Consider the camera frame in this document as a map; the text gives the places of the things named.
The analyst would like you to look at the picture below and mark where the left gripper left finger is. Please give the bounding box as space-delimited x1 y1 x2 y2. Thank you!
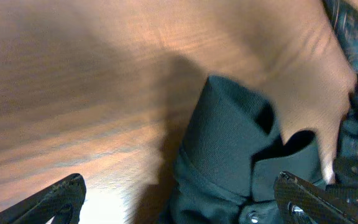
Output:
0 173 86 224

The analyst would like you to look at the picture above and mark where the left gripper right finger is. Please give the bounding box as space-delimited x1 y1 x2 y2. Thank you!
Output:
274 171 358 224

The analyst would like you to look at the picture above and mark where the plain black t-shirt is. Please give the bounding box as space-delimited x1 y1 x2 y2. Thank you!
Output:
159 76 326 223

